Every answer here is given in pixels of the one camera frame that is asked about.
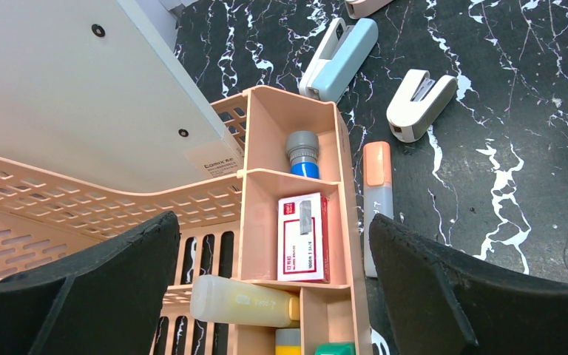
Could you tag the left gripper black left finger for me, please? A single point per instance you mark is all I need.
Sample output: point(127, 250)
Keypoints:
point(105, 299)

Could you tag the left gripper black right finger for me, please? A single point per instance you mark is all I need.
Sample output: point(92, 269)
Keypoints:
point(443, 301)

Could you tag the yellow liquid glue bottle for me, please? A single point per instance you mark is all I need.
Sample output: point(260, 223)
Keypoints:
point(223, 300)

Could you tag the orange mesh file rack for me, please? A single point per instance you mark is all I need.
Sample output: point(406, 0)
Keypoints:
point(45, 216)

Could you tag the green small item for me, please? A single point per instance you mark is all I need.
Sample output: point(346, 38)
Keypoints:
point(336, 348)

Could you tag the orange desk organizer tray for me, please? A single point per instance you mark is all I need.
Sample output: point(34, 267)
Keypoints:
point(336, 311)

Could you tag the yellow grey small item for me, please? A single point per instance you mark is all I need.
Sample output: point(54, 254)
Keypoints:
point(288, 341)

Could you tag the red white staples box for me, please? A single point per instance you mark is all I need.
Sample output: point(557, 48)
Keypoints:
point(302, 241)

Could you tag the orange capped glue stick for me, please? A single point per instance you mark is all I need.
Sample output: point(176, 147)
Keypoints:
point(378, 193)

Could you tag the grey blue capped bottle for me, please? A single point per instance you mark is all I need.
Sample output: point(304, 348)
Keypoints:
point(302, 150)

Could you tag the white folder board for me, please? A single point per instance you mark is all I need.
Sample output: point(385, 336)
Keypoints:
point(93, 90)

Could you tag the blue white stapler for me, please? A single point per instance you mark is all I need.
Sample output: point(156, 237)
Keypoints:
point(341, 52)

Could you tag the pink mini stapler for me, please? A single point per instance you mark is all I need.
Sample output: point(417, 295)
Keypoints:
point(357, 9)

